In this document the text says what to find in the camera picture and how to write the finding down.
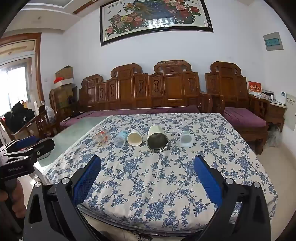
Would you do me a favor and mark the white square cup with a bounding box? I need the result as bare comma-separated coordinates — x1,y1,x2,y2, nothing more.
179,131,194,148

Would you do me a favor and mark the small wooden chair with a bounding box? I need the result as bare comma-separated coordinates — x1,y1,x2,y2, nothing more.
0,105,59,141

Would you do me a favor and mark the carved wooden sofa bench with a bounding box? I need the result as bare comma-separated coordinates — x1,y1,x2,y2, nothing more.
78,60,213,114

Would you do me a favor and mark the wooden door frame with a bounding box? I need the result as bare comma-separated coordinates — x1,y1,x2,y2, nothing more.
0,32,46,103

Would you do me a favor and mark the light blue plastic cup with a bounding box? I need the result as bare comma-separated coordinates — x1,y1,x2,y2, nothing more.
114,130,129,147

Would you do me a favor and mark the carved wooden armchair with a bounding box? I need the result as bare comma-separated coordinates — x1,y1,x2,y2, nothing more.
205,61,270,155

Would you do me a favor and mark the white box with red contents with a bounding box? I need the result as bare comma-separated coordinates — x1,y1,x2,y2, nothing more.
53,77,75,87

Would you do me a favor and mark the red card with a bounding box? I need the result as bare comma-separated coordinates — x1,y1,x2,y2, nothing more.
248,81,262,97

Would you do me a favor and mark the long purple seat cushion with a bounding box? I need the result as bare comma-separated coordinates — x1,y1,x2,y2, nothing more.
60,105,201,127

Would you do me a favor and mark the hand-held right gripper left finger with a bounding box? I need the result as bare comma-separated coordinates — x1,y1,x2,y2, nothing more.
23,155,102,241

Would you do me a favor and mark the blue floral tablecloth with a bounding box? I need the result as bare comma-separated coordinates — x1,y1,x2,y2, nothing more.
43,113,278,232

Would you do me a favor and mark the wooden side table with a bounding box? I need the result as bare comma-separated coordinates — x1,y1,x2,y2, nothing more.
264,100,287,134

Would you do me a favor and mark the framed floral painting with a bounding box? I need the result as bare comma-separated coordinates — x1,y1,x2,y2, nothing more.
99,0,214,47

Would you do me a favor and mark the clear plastic bag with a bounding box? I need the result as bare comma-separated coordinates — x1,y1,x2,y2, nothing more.
266,125,282,148

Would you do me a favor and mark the white router box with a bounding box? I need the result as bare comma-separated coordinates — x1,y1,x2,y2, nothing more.
276,91,287,105

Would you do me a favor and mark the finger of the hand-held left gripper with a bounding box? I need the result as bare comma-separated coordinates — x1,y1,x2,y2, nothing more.
4,137,55,161
0,136,40,153

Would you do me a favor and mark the large cream steel-lined cup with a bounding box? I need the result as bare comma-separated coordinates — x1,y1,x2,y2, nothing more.
147,125,169,153

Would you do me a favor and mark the white plastic bag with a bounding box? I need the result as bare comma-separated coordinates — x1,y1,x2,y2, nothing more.
41,100,56,124

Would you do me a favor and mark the grey wall panel box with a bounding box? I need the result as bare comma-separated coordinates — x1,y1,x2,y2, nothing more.
263,32,284,52

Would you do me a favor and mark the cream paper cup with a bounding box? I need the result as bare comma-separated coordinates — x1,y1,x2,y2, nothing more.
127,129,143,146

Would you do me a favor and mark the open cardboard box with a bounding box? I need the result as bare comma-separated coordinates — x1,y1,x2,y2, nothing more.
55,66,74,80

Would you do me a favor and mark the clear glass cup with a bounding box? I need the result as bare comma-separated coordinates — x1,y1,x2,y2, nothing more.
92,130,109,147

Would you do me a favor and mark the square purple seat cushion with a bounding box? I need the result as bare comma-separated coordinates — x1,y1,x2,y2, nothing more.
223,107,267,128

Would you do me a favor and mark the person's left hand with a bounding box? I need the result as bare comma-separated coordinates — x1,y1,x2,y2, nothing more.
0,178,25,219

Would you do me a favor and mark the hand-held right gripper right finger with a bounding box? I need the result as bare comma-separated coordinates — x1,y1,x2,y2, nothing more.
194,155,272,241

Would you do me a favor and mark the large brown cardboard box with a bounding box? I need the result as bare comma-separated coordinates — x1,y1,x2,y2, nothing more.
54,84,78,107

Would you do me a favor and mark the pile of black clothes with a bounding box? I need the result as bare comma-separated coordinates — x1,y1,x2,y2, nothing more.
4,101,36,134

